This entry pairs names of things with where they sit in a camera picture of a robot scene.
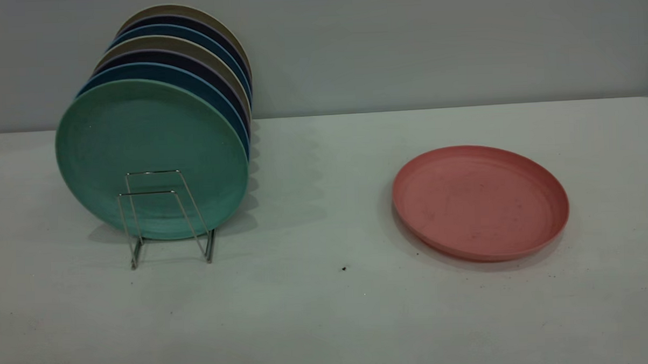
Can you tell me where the pink round plate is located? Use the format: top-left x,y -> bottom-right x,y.
390,142 -> 572,266

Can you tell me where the green round plate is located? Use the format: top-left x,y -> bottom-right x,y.
53,75 -> 251,244

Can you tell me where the blue round plate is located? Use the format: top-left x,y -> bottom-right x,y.
75,59 -> 251,164
106,20 -> 253,104

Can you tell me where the dark purple round plate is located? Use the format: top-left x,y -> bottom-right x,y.
115,11 -> 253,87
93,46 -> 252,142

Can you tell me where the beige round plate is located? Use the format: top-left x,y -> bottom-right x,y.
94,32 -> 252,126
116,2 -> 254,85

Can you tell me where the metal wire plate rack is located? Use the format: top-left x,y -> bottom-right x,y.
116,168 -> 217,270

